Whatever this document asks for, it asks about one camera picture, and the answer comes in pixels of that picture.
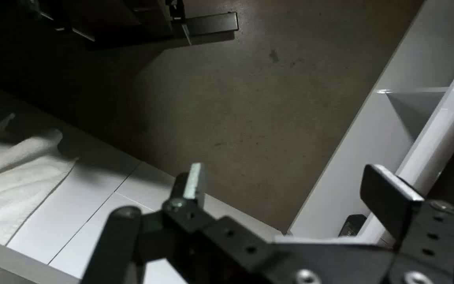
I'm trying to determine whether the plain white cloth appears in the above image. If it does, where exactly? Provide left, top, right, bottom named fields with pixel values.
left=0, top=111, right=79, bottom=245

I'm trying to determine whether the white open shelf unit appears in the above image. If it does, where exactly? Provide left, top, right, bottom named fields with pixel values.
left=288, top=0, right=454, bottom=244

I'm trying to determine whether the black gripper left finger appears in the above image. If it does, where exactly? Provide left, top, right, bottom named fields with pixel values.
left=82, top=160, right=277, bottom=284

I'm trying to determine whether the white base cabinet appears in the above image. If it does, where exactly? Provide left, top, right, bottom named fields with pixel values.
left=0, top=77, right=287, bottom=284

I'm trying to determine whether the dark robot mounting table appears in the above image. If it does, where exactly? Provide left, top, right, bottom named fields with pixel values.
left=24, top=0, right=240, bottom=50

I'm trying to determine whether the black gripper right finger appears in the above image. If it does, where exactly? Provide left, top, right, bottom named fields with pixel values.
left=359, top=162, right=454, bottom=284

